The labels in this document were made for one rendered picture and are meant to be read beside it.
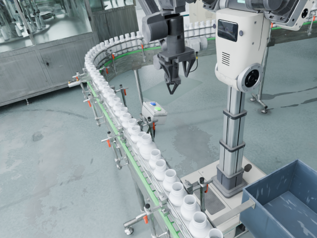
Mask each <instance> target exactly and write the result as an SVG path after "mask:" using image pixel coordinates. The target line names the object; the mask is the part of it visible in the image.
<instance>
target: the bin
mask: <svg viewBox="0 0 317 238"><path fill-rule="evenodd" d="M242 190H243V193H242V203H241V205H239V206H237V207H235V208H233V209H232V210H230V211H228V212H226V213H225V214H223V215H221V216H219V217H218V218H216V219H214V220H213V221H212V222H213V223H214V225H215V226H216V227H217V226H218V225H220V224H222V223H224V222H225V221H227V220H229V219H230V218H232V217H234V216H236V215H238V214H240V217H239V220H240V221H241V222H242V224H243V225H244V226H245V227H246V228H247V230H246V231H244V232H242V233H241V234H239V235H238V236H236V237H234V238H237V237H239V236H240V235H242V234H243V233H245V232H247V231H249V232H250V233H251V234H252V235H253V236H254V237H255V238H317V171H316V170H315V169H313V168H312V167H310V166H309V165H307V164H306V163H304V162H303V161H301V160H300V159H298V158H297V159H295V160H293V161H292V162H290V163H288V164H286V165H284V166H282V167H280V168H278V169H277V170H275V171H273V172H271V173H269V174H267V175H266V176H264V177H262V178H260V179H258V180H256V181H255V182H253V183H251V184H249V185H247V186H245V187H244V188H242Z"/></svg>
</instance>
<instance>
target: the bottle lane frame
mask: <svg viewBox="0 0 317 238"><path fill-rule="evenodd" d="M88 86H89V88H90V90H91V92H92V95H93V98H94V97H97V95H96V93H95V91H94V90H93V88H92V86H91V85H90V83H88ZM98 101H99V99H94V102H95V105H96V107H97V109H98V111H99V113H100V115H101V116H103V114H102V112H103V113H104V117H103V120H104V118H105V119H106V122H105V124H106V126H107V128H108V130H109V131H110V132H111V134H112V136H114V135H117V134H118V131H117V128H116V127H115V125H114V124H113V122H112V121H111V118H110V117H109V115H108V114H107V112H106V110H105V109H104V107H103V105H102V104H100V103H99V102H98ZM104 121H105V120H104ZM114 139H116V141H117V143H118V145H119V148H120V151H121V154H122V156H123V158H124V157H125V152H126V155H127V158H125V159H124V160H125V162H126V163H127V161H126V159H128V162H129V164H127V166H128V168H129V170H130V172H131V173H132V175H133V177H134V179H135V181H136V183H137V185H138V187H139V189H140V190H141V192H142V194H143V196H144V198H145V200H146V202H147V203H148V204H150V207H151V209H152V208H154V207H156V206H158V205H159V201H158V198H156V196H155V194H154V191H155V190H154V191H152V189H151V187H150V185H151V184H148V182H147V180H146V179H147V178H145V177H144V175H143V172H141V170H140V169H139V167H138V165H137V163H136V162H137V161H135V160H134V158H133V157H134V156H132V155H131V153H130V151H129V150H128V147H127V146H126V145H125V143H122V141H120V136H118V137H115V138H114ZM160 210H161V209H158V210H156V211H154V212H153V215H154V217H155V219H156V221H157V222H158V224H159V226H160V228H161V230H162V232H163V233H164V232H166V226H167V227H168V230H169V236H170V238H180V237H179V236H178V233H179V232H180V231H178V232H177V231H176V230H175V229H174V227H173V223H174V222H171V221H170V220H169V218H168V216H166V217H164V215H163V213H162V212H161V211H160Z"/></svg>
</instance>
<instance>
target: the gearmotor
mask: <svg viewBox="0 0 317 238"><path fill-rule="evenodd" d="M185 46H187V47H190V48H192V49H194V50H195V52H196V55H197V53H198V51H203V50H206V49H207V48H208V41H207V38H206V37H200V38H192V39H188V40H185ZM196 59H197V66H198V56H197V57H196ZM196 68H197V67H196ZM195 70H196V69H195ZM195 70H193V71H195ZM193 71H190V72H193Z"/></svg>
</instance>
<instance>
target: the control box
mask: <svg viewBox="0 0 317 238"><path fill-rule="evenodd" d="M150 103H151V102H143V106H142V114H143V115H144V117H145V118H146V119H147V117H151V121H154V120H157V119H158V122H155V126H156V125H164V124H165V122H166V118H167V112H166V111H165V110H164V109H163V108H162V107H161V106H160V105H159V104H158V103H157V102H155V103H156V105H151V104H150ZM155 107H160V108H161V110H156V109H155ZM147 120H148V119H147ZM149 132H150V129H148V131H147V134H149ZM154 138H155V130H154Z"/></svg>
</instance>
